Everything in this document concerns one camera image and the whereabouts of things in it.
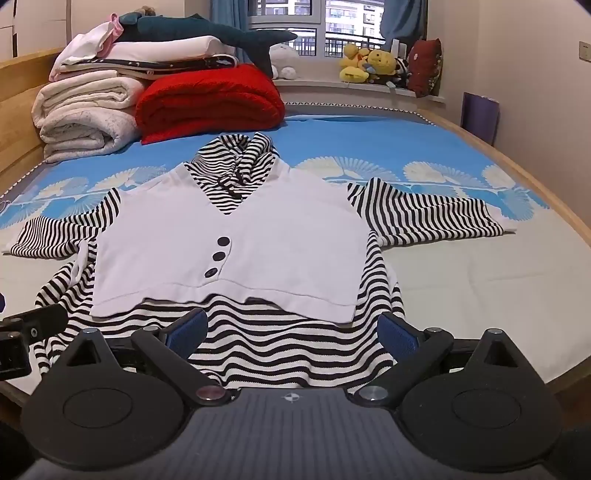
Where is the red folded blanket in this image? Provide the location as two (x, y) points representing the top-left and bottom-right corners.
(135, 64), (287, 146)

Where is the cream folded fleece blanket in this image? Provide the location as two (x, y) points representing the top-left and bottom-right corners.
(31, 76), (148, 164)

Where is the dark red cushion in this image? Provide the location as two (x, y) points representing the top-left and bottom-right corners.
(407, 38), (443, 98)

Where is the grey bay window seat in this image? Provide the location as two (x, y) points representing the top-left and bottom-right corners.
(271, 76), (447, 115)

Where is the yellow duck plush toy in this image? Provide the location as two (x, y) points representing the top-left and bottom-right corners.
(339, 43), (371, 84)

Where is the blue printed bed sheet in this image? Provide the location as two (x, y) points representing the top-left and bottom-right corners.
(0, 112), (591, 398)

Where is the white pink folded bedding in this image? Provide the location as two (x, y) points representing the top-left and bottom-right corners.
(59, 53), (241, 82)

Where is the pink and white cloth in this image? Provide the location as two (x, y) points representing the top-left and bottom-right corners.
(48, 13), (125, 77)

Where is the white plush toy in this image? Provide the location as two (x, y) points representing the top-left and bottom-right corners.
(269, 42), (299, 80)

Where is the striped plush toy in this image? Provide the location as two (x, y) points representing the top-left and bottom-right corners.
(392, 58), (413, 89)

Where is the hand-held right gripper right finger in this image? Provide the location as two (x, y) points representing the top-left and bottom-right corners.
(347, 312), (542, 408)

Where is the blue curtain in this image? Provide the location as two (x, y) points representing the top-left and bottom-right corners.
(211, 0), (250, 37)
(380, 0), (433, 48)

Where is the yellow bear plush toy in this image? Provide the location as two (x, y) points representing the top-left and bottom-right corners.
(367, 48), (399, 78)

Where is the striped hooded sweater white vest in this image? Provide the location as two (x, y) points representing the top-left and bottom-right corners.
(2, 131), (518, 389)

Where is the window with railing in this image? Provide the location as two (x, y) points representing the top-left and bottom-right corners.
(246, 0), (387, 59)

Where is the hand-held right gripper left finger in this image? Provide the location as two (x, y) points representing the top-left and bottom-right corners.
(41, 308), (232, 408)

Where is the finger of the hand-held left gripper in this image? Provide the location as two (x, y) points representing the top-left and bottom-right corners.
(0, 303), (70, 344)

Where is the teal shark plush toy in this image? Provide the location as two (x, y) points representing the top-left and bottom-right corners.
(117, 9), (299, 77)

